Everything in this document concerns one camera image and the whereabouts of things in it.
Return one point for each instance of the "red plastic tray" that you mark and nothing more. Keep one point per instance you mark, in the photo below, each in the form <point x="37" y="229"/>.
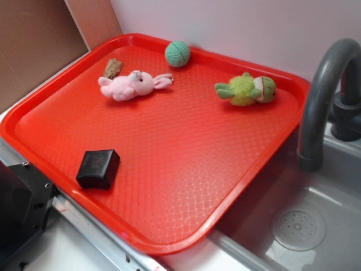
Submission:
<point x="186" y="155"/>

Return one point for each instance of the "pink plush bunny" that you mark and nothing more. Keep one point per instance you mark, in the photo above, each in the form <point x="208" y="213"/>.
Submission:
<point x="136" y="84"/>

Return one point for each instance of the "green plush frog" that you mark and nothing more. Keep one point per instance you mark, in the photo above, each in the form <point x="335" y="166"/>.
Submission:
<point x="246" y="90"/>

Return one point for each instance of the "green textured ball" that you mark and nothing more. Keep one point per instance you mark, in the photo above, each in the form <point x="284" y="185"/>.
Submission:
<point x="177" y="54"/>

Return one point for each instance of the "black rubber block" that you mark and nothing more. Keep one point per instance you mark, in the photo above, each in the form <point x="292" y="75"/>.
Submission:
<point x="98" y="169"/>

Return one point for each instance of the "grey plastic sink basin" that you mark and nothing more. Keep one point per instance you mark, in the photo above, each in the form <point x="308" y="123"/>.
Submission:
<point x="334" y="192"/>

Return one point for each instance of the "round sink drain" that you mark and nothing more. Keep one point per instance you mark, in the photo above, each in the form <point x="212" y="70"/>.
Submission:
<point x="298" y="228"/>

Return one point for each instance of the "grey curved faucet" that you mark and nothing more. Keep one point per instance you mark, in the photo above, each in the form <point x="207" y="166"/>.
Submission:
<point x="334" y="97"/>

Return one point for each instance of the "brown cardboard panel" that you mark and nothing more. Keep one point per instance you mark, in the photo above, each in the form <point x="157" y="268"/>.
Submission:
<point x="40" y="38"/>

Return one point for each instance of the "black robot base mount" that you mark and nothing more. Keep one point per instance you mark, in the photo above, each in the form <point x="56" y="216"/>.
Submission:
<point x="26" y="198"/>

